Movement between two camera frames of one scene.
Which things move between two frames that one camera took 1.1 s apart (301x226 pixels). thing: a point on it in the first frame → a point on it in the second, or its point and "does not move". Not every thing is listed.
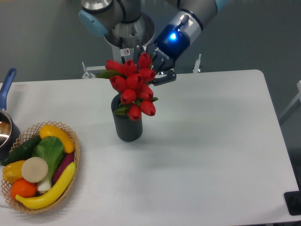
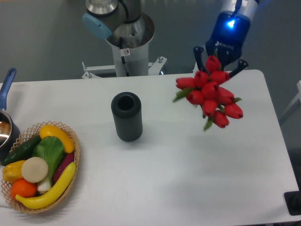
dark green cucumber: x=23 y=151 does not move
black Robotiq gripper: x=171 y=44 → x=231 y=31
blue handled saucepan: x=9 y=133 does not move
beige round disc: x=35 y=170 does not move
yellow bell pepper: x=12 y=172 does not move
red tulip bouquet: x=130 y=79 → x=218 y=103
